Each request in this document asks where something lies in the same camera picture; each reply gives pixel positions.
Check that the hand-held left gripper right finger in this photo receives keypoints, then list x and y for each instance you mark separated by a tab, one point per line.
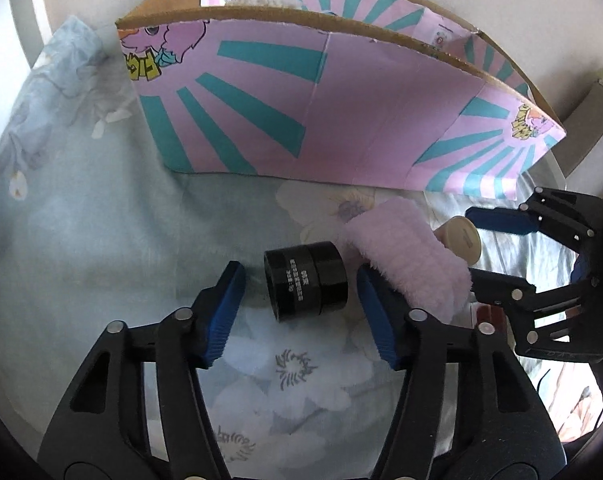
376	320

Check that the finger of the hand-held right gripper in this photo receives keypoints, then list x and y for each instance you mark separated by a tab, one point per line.
501	220
501	287

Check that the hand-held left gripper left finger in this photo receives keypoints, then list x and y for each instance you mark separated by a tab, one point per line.
226	310

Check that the pink fluffy cloth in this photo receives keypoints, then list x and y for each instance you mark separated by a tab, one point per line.
406	255

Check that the black cylindrical jar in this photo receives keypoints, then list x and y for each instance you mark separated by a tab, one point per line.
301	285

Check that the pink printed cardboard box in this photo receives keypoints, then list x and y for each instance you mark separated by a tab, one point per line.
361	110

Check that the beige round lid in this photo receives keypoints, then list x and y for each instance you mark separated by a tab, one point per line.
461	237

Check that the light blue floral bedsheet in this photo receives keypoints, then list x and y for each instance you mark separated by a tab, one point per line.
106	220

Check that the light blue pillow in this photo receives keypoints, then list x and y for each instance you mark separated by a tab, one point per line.
71	45

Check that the pink white ribbed cloth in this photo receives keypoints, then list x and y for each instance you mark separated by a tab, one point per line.
266	0

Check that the beige bed frame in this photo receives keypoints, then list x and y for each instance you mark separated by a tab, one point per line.
586	125

